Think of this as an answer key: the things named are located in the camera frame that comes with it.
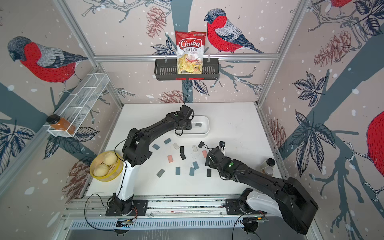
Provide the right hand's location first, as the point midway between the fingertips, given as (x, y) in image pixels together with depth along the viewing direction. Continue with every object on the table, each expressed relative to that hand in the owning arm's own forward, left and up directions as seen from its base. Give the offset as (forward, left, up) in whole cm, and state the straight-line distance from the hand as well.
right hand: (213, 157), depth 87 cm
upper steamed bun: (-4, +60, +3) cm, 60 cm away
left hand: (+23, +15, +5) cm, 28 cm away
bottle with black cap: (-3, -31, +3) cm, 32 cm away
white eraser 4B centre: (+8, +12, -3) cm, 15 cm away
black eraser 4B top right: (+11, +8, -4) cm, 14 cm away
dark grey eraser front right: (-7, +3, -4) cm, 9 cm away
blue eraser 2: (-3, +11, -4) cm, 12 cm away
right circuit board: (-29, -22, -4) cm, 36 cm away
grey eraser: (-9, +31, -4) cm, 33 cm away
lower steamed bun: (-10, +63, +1) cm, 64 cm away
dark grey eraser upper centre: (+7, +20, -4) cm, 22 cm away
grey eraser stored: (+26, +10, -2) cm, 29 cm away
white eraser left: (+9, +25, -4) cm, 27 cm away
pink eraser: (0, +27, -3) cm, 27 cm away
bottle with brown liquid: (-9, -28, +5) cm, 30 cm away
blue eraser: (+12, +30, -2) cm, 32 cm away
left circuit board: (-33, +44, -6) cm, 56 cm away
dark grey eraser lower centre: (+2, +19, -4) cm, 20 cm away
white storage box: (+26, +9, -4) cm, 27 cm away
